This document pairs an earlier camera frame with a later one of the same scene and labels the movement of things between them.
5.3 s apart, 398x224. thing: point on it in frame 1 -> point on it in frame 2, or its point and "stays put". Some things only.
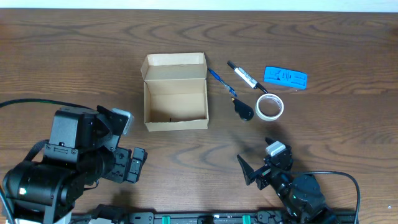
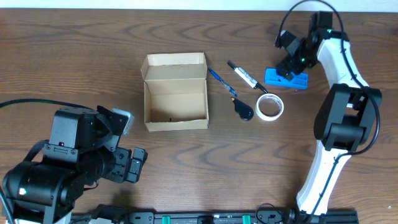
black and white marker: [245, 76] stays put
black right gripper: [263, 175] -> [296, 66]
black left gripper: [118, 170] stays put
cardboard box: [175, 91] stays put
